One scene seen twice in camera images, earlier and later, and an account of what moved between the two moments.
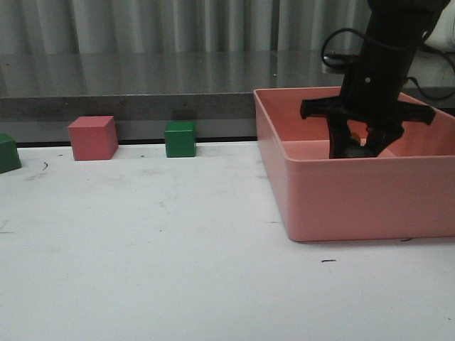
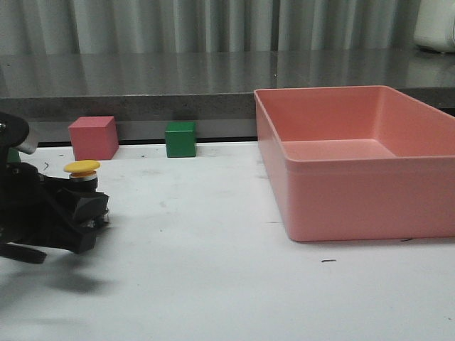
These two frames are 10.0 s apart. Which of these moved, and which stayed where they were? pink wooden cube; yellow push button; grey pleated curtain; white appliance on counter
Moved: yellow push button
Stayed: grey pleated curtain; pink wooden cube; white appliance on counter
